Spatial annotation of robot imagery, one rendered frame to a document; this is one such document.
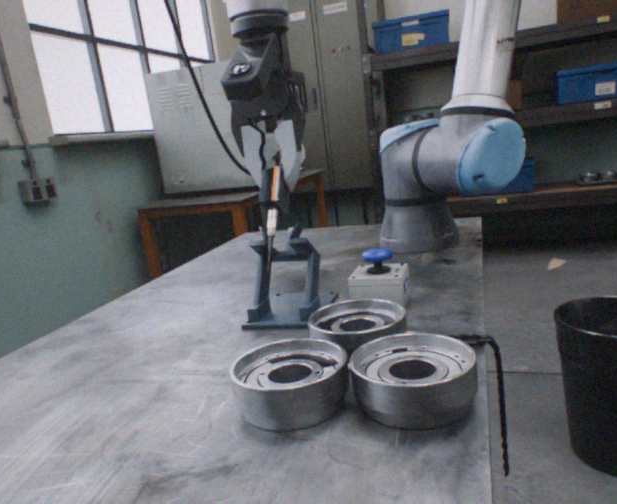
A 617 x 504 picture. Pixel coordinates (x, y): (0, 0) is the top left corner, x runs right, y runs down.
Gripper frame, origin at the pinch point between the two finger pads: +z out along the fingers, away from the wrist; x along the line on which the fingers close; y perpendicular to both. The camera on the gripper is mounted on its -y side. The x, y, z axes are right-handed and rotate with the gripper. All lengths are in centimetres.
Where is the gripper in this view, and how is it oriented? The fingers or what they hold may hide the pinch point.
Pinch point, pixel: (275, 184)
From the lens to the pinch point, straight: 70.3
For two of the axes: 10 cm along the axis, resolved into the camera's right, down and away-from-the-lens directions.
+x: -9.5, 0.6, 3.0
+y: 2.8, -2.4, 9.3
